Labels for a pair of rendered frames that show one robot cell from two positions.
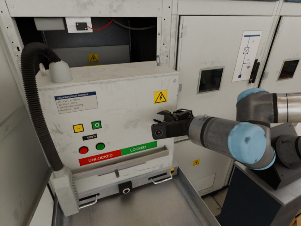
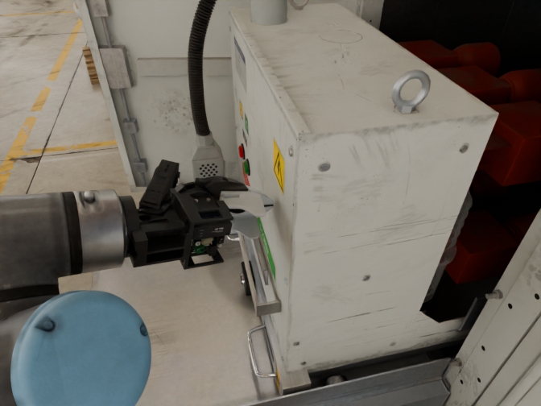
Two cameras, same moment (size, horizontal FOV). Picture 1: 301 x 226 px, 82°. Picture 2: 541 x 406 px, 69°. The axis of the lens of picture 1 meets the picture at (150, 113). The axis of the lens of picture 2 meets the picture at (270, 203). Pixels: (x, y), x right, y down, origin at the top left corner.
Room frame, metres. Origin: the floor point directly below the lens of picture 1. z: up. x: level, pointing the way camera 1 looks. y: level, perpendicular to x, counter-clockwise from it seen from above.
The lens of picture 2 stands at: (0.65, -0.45, 1.58)
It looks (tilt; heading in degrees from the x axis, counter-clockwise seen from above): 40 degrees down; 98
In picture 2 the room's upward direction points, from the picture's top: straight up
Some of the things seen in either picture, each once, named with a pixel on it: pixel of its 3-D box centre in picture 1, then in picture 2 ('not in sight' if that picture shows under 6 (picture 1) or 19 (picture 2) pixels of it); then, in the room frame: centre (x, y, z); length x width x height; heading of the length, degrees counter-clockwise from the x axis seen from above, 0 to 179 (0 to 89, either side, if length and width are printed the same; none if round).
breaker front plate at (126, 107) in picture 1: (119, 140); (253, 186); (0.54, 0.12, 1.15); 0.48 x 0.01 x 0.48; 111
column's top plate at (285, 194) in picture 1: (274, 171); not in sight; (0.76, -0.76, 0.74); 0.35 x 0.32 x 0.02; 114
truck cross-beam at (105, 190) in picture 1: (123, 181); (264, 275); (0.56, 0.12, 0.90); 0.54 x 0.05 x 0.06; 111
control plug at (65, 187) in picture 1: (66, 189); (210, 174); (0.40, 0.29, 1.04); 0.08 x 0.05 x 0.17; 21
